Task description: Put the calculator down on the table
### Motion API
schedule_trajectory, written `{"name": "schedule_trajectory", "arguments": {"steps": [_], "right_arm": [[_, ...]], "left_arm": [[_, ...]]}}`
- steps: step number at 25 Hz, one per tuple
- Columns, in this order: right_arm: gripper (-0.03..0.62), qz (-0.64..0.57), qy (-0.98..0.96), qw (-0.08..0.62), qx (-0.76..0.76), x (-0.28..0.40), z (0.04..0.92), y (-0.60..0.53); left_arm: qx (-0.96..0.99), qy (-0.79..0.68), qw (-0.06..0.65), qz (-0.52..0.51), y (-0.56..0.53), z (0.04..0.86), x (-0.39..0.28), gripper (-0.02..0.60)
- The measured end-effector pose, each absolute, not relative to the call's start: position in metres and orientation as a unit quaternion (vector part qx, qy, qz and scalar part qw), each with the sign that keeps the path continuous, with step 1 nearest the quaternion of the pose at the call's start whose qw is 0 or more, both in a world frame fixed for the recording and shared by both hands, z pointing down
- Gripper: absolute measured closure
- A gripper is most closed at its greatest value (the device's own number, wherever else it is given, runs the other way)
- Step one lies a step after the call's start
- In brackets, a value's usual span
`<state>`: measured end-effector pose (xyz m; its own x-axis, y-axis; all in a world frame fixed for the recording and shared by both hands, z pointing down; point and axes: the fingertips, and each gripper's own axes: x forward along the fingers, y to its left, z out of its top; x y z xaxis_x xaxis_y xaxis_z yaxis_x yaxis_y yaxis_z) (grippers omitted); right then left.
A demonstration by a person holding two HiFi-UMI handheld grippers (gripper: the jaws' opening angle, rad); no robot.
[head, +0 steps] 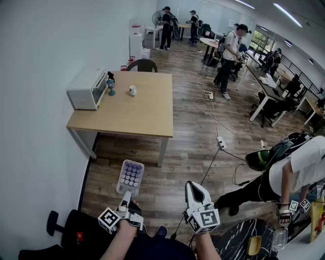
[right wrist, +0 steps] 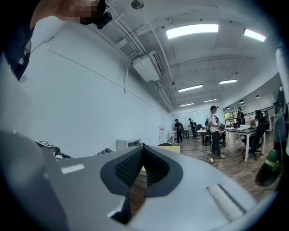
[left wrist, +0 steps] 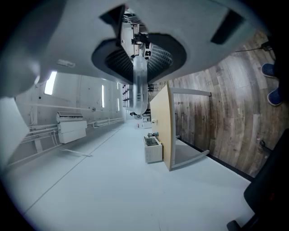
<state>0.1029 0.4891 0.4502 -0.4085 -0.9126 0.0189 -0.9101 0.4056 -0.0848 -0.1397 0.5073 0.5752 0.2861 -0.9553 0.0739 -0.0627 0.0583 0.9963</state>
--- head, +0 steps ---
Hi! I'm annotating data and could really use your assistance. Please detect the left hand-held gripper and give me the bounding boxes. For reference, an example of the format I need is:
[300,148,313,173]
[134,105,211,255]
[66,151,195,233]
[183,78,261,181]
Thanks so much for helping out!
[97,190,144,235]

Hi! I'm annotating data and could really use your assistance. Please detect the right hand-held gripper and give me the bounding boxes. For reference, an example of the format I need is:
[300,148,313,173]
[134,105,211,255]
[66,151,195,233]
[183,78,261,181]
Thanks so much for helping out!
[182,180,220,234]

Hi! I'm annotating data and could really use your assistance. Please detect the purple test tube rack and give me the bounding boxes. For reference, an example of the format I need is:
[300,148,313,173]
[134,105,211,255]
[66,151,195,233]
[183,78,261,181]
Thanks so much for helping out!
[116,159,145,196]

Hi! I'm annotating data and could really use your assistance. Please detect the person's left forearm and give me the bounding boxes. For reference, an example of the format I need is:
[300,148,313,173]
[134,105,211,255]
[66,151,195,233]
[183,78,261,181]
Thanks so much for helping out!
[100,219,139,260]

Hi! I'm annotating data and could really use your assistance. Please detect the person's right forearm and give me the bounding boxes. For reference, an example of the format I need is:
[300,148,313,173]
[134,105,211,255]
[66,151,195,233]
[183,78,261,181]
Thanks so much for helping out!
[193,229,223,260]

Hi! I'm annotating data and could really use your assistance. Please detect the person's blue shoe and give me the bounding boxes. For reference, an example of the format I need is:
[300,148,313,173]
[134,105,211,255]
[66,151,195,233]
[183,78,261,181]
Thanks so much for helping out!
[155,225,169,239]

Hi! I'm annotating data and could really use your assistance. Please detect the black swivel chair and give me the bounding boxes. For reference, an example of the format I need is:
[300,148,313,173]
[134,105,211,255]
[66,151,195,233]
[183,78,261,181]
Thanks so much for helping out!
[18,209,121,260]

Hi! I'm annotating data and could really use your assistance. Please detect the person's dark clothing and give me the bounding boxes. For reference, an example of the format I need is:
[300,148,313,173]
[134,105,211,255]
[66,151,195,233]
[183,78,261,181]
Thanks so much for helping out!
[123,233,197,260]

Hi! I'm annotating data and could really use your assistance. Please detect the black marble table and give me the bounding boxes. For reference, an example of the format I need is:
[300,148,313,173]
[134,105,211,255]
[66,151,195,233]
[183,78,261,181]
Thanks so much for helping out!
[212,217,313,260]

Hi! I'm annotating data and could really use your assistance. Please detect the yellow tray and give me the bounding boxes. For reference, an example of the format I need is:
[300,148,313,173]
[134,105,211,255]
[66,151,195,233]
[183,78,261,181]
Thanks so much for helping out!
[245,235,263,256]

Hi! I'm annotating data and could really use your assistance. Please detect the wooden table with white legs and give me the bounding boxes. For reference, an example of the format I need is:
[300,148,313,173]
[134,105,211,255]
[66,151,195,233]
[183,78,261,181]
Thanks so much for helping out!
[66,71,174,168]

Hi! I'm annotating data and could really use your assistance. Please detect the clear plastic container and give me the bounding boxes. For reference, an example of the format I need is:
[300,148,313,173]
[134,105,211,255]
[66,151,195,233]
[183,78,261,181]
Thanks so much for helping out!
[271,227,289,252]

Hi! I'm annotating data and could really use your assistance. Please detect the blue goblet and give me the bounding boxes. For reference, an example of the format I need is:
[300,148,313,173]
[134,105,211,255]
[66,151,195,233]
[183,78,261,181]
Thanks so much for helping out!
[106,78,116,96]

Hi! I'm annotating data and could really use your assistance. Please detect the white toaster oven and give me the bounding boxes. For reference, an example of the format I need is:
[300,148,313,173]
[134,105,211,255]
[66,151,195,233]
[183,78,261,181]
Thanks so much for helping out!
[67,66,109,111]

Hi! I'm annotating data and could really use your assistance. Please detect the black office chair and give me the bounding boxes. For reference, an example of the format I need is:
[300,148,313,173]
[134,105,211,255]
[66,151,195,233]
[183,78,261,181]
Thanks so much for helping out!
[250,90,298,128]

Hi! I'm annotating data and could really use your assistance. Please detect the yellow box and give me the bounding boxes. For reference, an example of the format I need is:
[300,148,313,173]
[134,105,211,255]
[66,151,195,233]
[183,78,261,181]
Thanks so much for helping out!
[310,197,325,243]

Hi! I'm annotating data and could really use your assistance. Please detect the dark desk with white legs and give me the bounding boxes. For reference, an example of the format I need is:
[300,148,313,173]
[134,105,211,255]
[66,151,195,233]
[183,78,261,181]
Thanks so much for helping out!
[236,50,298,128]

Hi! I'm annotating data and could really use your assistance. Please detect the brown wicker chair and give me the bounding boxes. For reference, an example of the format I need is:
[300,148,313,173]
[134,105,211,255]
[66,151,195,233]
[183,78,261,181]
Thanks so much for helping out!
[125,59,158,73]

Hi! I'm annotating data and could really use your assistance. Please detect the white water dispenser cabinet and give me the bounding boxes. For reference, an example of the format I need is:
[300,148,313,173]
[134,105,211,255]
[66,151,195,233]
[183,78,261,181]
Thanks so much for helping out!
[129,32,144,60]

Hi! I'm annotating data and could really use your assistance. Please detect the round table black base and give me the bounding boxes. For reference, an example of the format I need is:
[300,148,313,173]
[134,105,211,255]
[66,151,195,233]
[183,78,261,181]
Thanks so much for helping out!
[199,37,222,68]

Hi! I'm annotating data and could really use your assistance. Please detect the window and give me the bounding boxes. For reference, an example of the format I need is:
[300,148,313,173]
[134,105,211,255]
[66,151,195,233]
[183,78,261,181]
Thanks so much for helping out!
[249,29,275,55]

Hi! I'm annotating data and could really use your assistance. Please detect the orange-topped desk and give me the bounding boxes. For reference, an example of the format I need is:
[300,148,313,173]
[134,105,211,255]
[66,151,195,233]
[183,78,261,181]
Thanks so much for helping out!
[177,23,191,42]

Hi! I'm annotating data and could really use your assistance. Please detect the standing fan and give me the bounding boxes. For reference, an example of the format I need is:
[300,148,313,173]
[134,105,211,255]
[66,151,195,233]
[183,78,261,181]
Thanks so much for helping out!
[151,10,164,26]

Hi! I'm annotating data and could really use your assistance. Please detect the long ceiling light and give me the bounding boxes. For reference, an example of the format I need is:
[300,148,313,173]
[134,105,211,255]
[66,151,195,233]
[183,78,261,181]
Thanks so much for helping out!
[272,3,304,28]

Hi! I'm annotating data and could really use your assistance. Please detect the black cable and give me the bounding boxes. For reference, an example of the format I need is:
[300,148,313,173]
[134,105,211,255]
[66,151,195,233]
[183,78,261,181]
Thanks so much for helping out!
[200,146,222,186]

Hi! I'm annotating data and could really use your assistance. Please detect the white cable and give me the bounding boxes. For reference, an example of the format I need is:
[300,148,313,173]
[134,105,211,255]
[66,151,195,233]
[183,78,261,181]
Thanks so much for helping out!
[193,67,263,143]

